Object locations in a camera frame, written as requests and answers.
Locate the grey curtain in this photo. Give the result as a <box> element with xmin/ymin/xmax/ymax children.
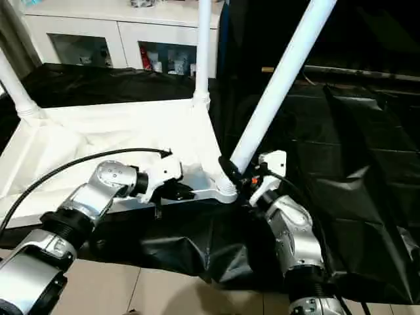
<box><xmin>0</xmin><ymin>0</ymin><xmax>37</xmax><ymax>73</ymax></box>

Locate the black work mat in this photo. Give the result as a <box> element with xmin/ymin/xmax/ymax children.
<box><xmin>0</xmin><ymin>62</ymin><xmax>420</xmax><ymax>306</ymax></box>

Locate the silver metal rail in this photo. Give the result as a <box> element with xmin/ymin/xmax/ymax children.
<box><xmin>262</xmin><ymin>66</ymin><xmax>420</xmax><ymax>83</ymax></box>

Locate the white plastic table top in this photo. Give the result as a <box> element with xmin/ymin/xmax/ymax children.
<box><xmin>0</xmin><ymin>95</ymin><xmax>238</xmax><ymax>227</ymax></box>

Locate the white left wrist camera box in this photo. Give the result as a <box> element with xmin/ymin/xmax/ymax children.
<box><xmin>138</xmin><ymin>154</ymin><xmax>183</xmax><ymax>203</ymax></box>

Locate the white glass-door cabinet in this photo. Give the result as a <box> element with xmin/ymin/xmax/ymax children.
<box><xmin>20</xmin><ymin>0</ymin><xmax>227</xmax><ymax>76</ymax></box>

